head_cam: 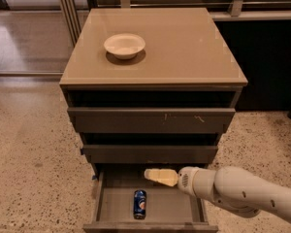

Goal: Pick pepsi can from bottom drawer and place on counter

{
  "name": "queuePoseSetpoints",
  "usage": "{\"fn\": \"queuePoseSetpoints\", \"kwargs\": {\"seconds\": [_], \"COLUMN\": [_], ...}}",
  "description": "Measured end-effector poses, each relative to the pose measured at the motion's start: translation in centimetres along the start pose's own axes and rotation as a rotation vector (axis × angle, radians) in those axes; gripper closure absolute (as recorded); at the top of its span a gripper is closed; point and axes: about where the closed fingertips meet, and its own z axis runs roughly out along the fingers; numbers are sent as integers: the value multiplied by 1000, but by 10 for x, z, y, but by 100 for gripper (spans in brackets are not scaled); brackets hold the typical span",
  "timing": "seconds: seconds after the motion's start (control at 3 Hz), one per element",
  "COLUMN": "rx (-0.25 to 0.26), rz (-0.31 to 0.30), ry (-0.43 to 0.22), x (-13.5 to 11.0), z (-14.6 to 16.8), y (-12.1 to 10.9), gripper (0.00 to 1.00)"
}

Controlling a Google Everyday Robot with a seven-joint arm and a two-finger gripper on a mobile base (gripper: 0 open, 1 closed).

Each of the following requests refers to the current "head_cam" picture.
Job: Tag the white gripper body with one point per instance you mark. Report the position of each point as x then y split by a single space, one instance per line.
186 180

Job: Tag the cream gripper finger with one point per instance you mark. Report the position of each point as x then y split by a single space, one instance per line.
167 177

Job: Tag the blue pepsi can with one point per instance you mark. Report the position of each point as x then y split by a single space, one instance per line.
139 206

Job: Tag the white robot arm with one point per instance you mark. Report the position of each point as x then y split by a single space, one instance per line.
230 188

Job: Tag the bottom grey open drawer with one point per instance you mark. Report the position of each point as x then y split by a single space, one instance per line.
167 209

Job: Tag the grey drawer cabinet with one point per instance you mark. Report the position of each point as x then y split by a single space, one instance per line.
185 64

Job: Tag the middle grey drawer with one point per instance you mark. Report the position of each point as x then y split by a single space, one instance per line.
150 154

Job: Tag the top grey drawer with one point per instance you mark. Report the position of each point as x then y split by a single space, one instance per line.
151 121

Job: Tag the white paper bowl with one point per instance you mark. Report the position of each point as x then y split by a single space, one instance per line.
124 45

